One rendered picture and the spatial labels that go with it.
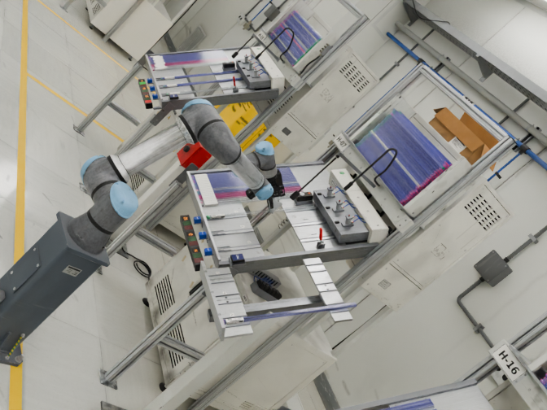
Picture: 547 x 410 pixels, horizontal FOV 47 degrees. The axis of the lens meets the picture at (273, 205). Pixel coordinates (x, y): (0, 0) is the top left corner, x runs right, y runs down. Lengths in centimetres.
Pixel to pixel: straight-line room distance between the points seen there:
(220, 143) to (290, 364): 132
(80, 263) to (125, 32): 496
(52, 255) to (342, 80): 232
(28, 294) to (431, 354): 263
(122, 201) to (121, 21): 489
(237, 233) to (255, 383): 82
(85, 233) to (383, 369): 259
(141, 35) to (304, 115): 338
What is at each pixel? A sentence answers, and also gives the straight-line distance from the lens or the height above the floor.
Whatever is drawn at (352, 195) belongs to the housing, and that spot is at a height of 124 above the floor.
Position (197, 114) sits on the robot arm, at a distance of 225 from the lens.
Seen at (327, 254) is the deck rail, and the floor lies 103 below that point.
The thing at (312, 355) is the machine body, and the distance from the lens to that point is 311.
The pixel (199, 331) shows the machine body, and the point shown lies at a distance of 295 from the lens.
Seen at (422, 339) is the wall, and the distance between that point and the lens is 421.
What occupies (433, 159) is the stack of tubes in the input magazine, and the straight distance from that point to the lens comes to 275.
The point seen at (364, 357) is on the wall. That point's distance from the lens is 439.
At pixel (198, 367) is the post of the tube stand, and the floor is 44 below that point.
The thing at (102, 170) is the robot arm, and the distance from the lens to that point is 224.
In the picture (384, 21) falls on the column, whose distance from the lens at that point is 599.
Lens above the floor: 158
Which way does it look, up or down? 13 degrees down
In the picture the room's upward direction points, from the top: 47 degrees clockwise
